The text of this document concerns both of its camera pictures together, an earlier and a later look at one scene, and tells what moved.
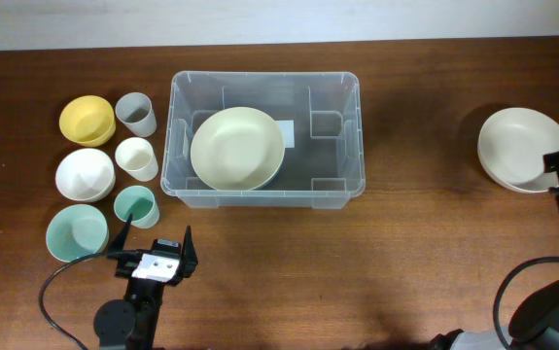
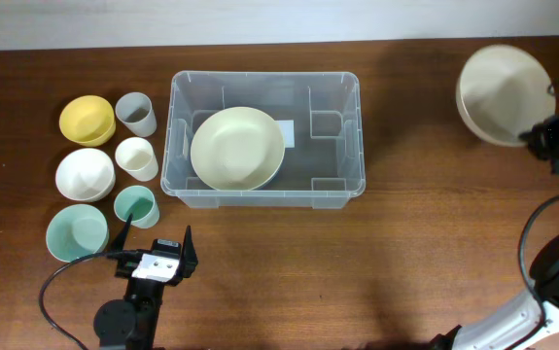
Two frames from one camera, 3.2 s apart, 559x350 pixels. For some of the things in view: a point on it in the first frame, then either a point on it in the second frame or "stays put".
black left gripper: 187,262 stays put
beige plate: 512,144 to 503,91
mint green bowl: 76,230 stays put
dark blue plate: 275,176 stays put
